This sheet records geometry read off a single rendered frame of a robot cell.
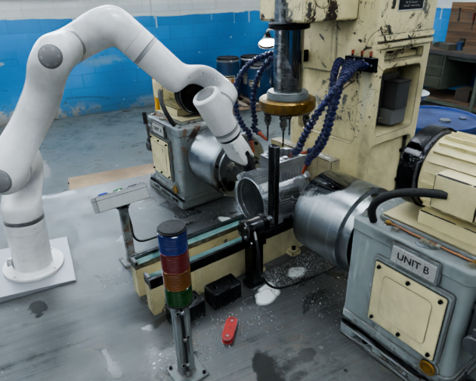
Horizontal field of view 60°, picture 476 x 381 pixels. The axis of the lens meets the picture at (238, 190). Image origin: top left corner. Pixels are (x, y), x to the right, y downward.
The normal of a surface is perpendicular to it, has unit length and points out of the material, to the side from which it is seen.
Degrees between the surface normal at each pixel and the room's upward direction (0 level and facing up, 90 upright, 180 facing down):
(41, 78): 122
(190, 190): 90
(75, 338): 0
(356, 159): 90
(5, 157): 66
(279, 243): 90
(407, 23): 90
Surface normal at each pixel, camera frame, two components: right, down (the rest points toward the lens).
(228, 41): 0.44, 0.38
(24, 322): -0.03, -0.90
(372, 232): -0.81, 0.28
